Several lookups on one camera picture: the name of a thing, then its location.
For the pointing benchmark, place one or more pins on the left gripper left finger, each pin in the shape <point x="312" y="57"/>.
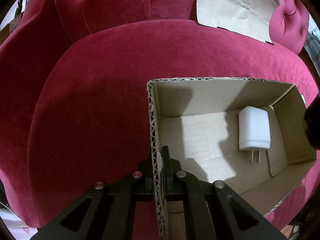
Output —
<point x="122" y="198"/>

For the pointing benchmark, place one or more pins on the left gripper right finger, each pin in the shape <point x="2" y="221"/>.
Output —
<point x="182" y="186"/>

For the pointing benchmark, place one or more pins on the cardboard box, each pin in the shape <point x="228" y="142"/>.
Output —
<point x="198" y="119"/>

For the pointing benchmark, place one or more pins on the large white charger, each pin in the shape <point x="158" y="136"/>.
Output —
<point x="254" y="131"/>

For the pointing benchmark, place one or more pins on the red velvet armchair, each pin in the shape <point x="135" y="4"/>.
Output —
<point x="75" y="108"/>

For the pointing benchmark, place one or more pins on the brown paper sheet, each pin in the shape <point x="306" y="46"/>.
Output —
<point x="246" y="17"/>

